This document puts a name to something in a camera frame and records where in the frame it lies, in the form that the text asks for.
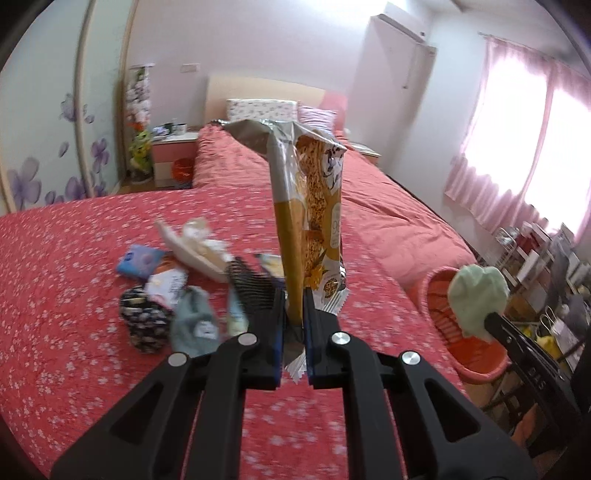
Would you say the white floral pillow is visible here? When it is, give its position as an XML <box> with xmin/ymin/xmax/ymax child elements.
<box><xmin>226</xmin><ymin>98</ymin><xmax>298</xmax><ymax>124</ymax></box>

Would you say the white shelf unit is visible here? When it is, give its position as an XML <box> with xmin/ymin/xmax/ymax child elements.
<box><xmin>512</xmin><ymin>222</ymin><xmax>578</xmax><ymax>282</ymax></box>

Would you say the bed with salmon duvet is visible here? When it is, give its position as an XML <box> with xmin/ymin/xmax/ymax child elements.
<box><xmin>191</xmin><ymin>124</ymin><xmax>478</xmax><ymax>296</ymax></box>

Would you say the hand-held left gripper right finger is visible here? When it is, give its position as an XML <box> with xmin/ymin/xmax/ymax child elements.
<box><xmin>302</xmin><ymin>288</ymin><xmax>539</xmax><ymax>480</ymax></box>

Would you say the white air conditioner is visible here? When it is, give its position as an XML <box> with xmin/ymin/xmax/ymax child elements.
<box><xmin>374</xmin><ymin>14</ymin><xmax>437</xmax><ymax>90</ymax></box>

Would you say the flower print wardrobe door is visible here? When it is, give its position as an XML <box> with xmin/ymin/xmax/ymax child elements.
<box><xmin>0</xmin><ymin>0</ymin><xmax>134</xmax><ymax>217</ymax></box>

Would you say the white wire rack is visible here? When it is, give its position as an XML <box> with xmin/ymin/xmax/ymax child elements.
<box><xmin>495</xmin><ymin>226</ymin><xmax>518</xmax><ymax>268</ymax></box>

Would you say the red plastic basket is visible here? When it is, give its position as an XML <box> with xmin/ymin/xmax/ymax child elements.
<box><xmin>412</xmin><ymin>268</ymin><xmax>509</xmax><ymax>384</ymax></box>

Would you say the red floral blanket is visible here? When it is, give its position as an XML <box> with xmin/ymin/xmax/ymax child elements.
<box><xmin>0</xmin><ymin>189</ymin><xmax>467</xmax><ymax>480</ymax></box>

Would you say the yellow bag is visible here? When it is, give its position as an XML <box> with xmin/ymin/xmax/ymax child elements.
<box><xmin>536</xmin><ymin>333</ymin><xmax>561</xmax><ymax>356</ymax></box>

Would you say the beige headboard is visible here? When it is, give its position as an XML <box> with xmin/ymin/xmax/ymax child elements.
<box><xmin>203</xmin><ymin>75</ymin><xmax>347</xmax><ymax>130</ymax></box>

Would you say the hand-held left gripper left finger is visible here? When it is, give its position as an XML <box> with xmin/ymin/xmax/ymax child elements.
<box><xmin>50</xmin><ymin>272</ymin><xmax>286</xmax><ymax>480</ymax></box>

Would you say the orange bag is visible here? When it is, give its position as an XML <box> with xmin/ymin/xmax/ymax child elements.
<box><xmin>172</xmin><ymin>158</ymin><xmax>195</xmax><ymax>189</ymax></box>

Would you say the white crumpled tissue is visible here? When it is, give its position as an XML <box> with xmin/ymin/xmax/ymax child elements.
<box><xmin>154</xmin><ymin>217</ymin><xmax>236</xmax><ymax>282</ymax></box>

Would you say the yellow white packet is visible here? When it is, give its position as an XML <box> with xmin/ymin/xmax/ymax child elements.
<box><xmin>256</xmin><ymin>253</ymin><xmax>287</xmax><ymax>280</ymax></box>

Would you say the pale tube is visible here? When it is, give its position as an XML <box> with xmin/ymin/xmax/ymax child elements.
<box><xmin>226</xmin><ymin>286</ymin><xmax>250</xmax><ymax>337</ymax></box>

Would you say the pink striped pillow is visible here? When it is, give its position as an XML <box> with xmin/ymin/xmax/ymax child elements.
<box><xmin>298</xmin><ymin>105</ymin><xmax>337</xmax><ymax>132</ymax></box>

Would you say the black comb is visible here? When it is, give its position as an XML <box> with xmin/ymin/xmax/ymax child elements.
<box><xmin>226</xmin><ymin>257</ymin><xmax>284</xmax><ymax>319</ymax></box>

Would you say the pink white nightstand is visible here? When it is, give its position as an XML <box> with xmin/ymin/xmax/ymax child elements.
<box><xmin>151</xmin><ymin>131</ymin><xmax>200</xmax><ymax>188</ymax></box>

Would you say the dark floral cloth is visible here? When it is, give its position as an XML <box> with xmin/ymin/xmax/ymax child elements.
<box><xmin>119</xmin><ymin>285</ymin><xmax>174</xmax><ymax>355</ymax></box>

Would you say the blue packet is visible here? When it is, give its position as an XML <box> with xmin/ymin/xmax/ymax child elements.
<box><xmin>116</xmin><ymin>245</ymin><xmax>166</xmax><ymax>279</ymax></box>

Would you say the grey sock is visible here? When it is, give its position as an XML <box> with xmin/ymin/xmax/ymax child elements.
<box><xmin>170</xmin><ymin>286</ymin><xmax>220</xmax><ymax>357</ymax></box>

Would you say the yellow snack bar wrapper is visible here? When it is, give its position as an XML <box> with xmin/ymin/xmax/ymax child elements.
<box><xmin>210</xmin><ymin>119</ymin><xmax>352</xmax><ymax>386</ymax></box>

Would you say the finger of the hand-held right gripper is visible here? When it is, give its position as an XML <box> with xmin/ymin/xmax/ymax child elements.
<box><xmin>485</xmin><ymin>313</ymin><xmax>525</xmax><ymax>344</ymax></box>

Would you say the light green cloth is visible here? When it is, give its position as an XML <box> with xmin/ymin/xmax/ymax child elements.
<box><xmin>447</xmin><ymin>264</ymin><xmax>511</xmax><ymax>343</ymax></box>

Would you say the white printed packet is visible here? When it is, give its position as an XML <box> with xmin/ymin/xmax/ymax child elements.
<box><xmin>144</xmin><ymin>270</ymin><xmax>189</xmax><ymax>310</ymax></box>

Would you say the pink curtain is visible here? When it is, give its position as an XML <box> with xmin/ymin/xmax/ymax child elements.
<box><xmin>444</xmin><ymin>34</ymin><xmax>591</xmax><ymax>241</ymax></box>

